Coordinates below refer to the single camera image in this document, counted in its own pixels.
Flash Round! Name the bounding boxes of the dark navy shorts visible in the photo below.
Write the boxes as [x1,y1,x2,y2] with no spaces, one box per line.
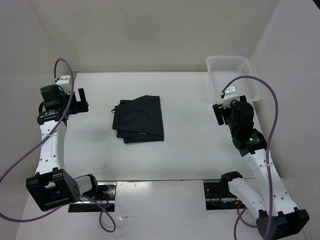
[111,95,165,144]

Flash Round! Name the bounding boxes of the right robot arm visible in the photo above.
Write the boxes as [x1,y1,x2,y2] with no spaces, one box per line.
[212,98,310,240]

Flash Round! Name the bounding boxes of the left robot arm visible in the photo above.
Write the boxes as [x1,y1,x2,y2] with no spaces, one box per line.
[26,82,100,212]

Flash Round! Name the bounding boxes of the white perforated plastic basket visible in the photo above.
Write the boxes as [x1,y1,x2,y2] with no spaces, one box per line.
[206,55,261,102]

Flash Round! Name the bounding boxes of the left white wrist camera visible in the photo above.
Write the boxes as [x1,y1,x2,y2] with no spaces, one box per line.
[55,75,72,95]

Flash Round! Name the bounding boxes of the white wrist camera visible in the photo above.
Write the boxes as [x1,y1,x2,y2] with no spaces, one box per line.
[55,75,72,95]
[220,85,240,109]

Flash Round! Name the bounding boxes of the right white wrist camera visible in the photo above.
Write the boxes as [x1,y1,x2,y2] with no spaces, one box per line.
[220,85,240,109]

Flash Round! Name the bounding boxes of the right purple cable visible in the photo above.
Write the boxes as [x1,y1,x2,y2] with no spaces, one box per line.
[221,75,279,240]

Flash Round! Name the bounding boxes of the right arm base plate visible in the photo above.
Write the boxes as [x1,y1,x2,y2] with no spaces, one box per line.
[203,179,241,211]

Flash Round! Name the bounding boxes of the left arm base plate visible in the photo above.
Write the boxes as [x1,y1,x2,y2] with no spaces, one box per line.
[68,181,117,213]

